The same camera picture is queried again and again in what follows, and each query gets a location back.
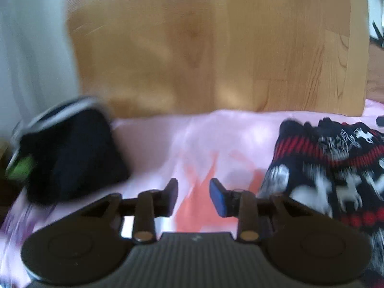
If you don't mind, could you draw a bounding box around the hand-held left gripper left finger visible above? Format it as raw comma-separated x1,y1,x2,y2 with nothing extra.
76,178,179,245

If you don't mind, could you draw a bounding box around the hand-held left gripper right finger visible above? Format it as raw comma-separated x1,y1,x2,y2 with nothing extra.
209,178,303,244

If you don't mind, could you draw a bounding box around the black and white patterned cloth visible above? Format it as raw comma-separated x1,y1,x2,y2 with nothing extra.
364,0,384,48

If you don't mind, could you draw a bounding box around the pink printed blanket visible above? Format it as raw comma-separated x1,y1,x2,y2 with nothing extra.
0,99,384,288

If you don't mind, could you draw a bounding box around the navy red white patterned sweater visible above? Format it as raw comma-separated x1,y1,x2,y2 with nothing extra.
257,118,384,288

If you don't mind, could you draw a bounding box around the navy garment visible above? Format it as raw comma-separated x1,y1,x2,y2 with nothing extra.
5,95,132,207

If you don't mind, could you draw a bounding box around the white curtain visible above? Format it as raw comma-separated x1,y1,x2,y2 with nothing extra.
0,0,81,144

